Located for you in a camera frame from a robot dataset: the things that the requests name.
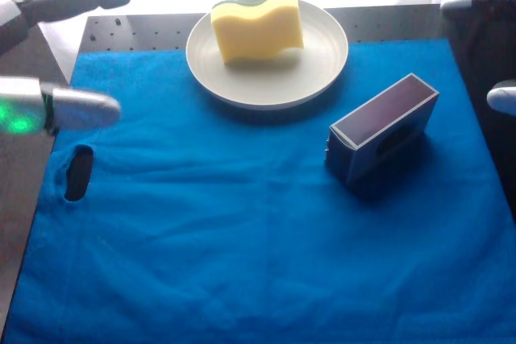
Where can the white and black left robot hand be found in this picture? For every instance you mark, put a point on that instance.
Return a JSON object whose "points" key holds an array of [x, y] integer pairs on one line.
{"points": [[80, 108]]}

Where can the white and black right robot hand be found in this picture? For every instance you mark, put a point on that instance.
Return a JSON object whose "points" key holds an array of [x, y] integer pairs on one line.
{"points": [[502, 98]]}

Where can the yellow sponge with green scourer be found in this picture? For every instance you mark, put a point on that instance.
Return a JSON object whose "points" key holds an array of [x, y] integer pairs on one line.
{"points": [[258, 31]]}

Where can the dark purple box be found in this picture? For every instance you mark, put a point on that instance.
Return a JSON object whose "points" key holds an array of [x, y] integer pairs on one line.
{"points": [[383, 118]]}

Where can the white round plate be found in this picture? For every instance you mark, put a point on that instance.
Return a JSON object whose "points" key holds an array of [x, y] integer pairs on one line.
{"points": [[266, 82]]}

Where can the blue table cloth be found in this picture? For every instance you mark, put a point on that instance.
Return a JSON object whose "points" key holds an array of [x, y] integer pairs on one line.
{"points": [[242, 239]]}

